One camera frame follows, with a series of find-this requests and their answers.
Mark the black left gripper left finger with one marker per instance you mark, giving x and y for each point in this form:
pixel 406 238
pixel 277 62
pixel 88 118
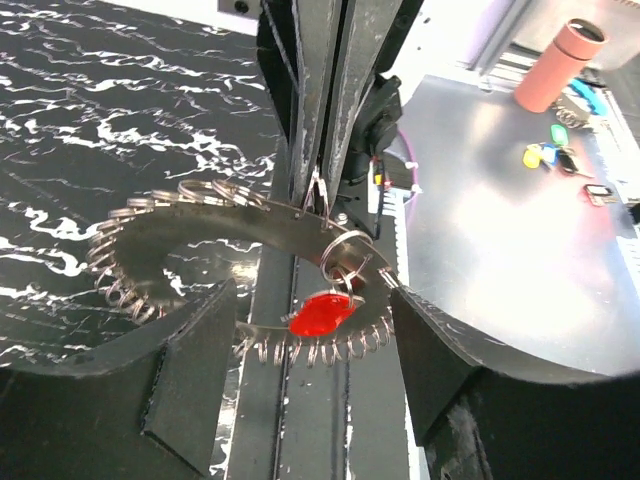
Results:
pixel 142 406

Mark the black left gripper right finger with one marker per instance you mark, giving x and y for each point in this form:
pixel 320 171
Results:
pixel 482 409

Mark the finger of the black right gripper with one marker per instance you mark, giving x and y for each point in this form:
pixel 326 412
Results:
pixel 370 36
pixel 297 41

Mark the red key tag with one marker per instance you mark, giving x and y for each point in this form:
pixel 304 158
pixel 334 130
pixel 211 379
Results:
pixel 322 313

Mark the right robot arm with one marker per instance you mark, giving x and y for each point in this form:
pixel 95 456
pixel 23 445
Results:
pixel 374 128

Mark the yellow key tag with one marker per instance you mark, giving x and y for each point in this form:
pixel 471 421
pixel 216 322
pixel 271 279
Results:
pixel 532 156

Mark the pink cardboard tube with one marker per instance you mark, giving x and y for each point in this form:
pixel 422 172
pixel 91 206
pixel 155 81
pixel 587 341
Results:
pixel 576 43

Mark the green key tag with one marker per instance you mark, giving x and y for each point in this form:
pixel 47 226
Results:
pixel 559 135

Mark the blue key tag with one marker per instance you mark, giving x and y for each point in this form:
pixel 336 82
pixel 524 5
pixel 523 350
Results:
pixel 548 154

